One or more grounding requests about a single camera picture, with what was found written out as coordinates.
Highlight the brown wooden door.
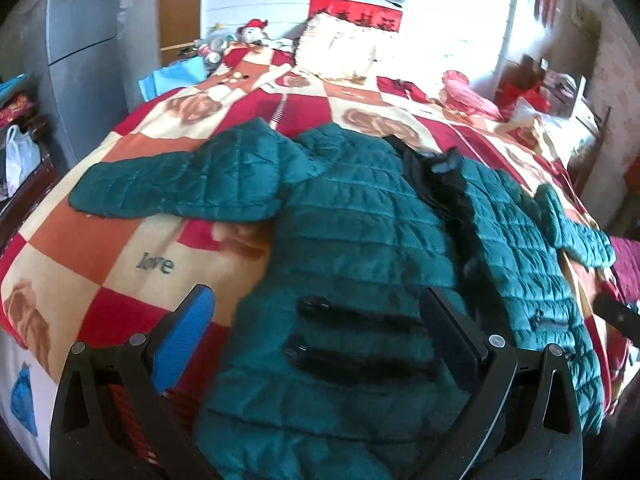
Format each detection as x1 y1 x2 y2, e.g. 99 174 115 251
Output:
158 0 201 66

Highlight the cluttered bedside table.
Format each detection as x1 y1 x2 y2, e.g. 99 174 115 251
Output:
495 55 611 190

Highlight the white plush toy red hat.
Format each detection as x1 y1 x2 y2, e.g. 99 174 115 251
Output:
236 18 270 46

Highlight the white plastic bag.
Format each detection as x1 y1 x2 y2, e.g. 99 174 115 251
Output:
6 125 41 197

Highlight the cream lace pillow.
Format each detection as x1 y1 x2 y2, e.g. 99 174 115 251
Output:
294 12 388 80

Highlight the pink ruffled pillow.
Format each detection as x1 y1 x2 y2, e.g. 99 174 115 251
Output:
442 70 502 122

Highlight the grey refrigerator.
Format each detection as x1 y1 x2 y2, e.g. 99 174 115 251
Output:
25 0 128 169

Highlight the light blue bag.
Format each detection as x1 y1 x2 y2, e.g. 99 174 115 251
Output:
138 56 207 102

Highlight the red banner with characters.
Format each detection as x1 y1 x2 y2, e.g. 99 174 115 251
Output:
308 0 402 32

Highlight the red orange cream checkered blanket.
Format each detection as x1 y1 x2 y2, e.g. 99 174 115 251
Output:
1 46 634 479

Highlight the teal quilted puffer jacket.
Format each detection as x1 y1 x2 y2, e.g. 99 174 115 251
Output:
68 119 615 479

